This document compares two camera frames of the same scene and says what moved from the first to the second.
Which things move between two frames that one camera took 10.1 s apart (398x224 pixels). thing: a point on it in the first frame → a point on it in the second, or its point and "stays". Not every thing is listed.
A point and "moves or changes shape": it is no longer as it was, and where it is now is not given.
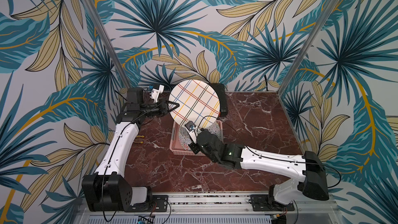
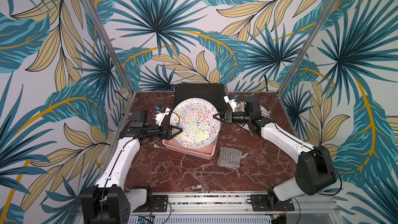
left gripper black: x=163 y=102 → x=168 y=135
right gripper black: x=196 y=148 → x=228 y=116
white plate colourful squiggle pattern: x=185 y=138 moves or changes shape
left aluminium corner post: x=102 y=30 stays
